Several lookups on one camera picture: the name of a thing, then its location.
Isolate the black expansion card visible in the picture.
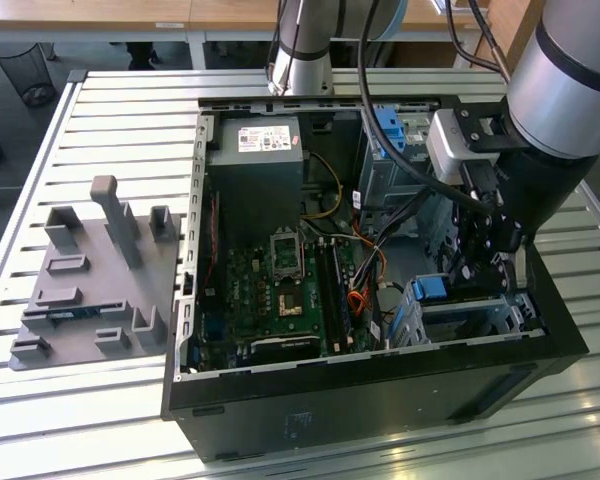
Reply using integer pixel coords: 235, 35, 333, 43
237, 332, 322, 367

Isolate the grey power supply unit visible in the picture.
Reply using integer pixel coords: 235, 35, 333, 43
205, 115, 307, 239

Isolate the black RAM slot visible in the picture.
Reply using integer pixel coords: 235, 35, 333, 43
314, 237, 334, 357

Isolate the black wire bundle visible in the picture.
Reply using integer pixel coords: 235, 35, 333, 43
369, 187, 434, 251

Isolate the grey parts rack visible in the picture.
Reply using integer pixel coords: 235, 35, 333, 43
8, 174, 189, 372

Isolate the green motherboard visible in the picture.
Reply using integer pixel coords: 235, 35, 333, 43
194, 219, 381, 371

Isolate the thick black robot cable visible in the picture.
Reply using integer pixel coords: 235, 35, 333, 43
356, 0, 496, 215

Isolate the green RAM stick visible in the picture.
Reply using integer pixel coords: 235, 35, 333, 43
44, 309, 101, 322

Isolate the yellow wire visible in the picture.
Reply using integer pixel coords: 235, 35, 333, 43
299, 152, 344, 221

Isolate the CPU socket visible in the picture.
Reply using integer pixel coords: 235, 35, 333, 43
268, 227, 306, 284

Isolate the black open PC case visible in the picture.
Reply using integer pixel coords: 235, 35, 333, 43
159, 93, 590, 464

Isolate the metal drive cage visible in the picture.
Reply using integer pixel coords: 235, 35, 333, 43
357, 107, 461, 236

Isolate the gold framed chipset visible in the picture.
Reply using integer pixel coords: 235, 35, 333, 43
278, 293, 304, 318

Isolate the black RAM stick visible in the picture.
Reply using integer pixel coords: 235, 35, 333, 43
329, 239, 354, 351

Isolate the orange wire bundle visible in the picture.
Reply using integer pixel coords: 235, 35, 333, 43
347, 234, 389, 316

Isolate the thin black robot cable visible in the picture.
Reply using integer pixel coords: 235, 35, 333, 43
444, 0, 512, 81

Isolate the blue drive latch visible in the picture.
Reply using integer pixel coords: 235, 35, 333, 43
371, 105, 406, 159

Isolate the hard disk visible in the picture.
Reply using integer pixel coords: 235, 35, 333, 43
412, 274, 501, 304

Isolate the wooden side panel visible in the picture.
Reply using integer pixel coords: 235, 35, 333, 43
472, 0, 544, 71

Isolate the metal disk bay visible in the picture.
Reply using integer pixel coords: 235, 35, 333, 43
392, 273, 546, 351

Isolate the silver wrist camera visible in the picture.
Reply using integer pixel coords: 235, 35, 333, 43
426, 109, 501, 186

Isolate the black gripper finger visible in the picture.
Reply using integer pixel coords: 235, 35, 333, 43
452, 209, 497, 292
484, 219, 524, 297

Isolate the black mesh wastebasket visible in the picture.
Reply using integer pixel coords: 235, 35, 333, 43
0, 41, 57, 107

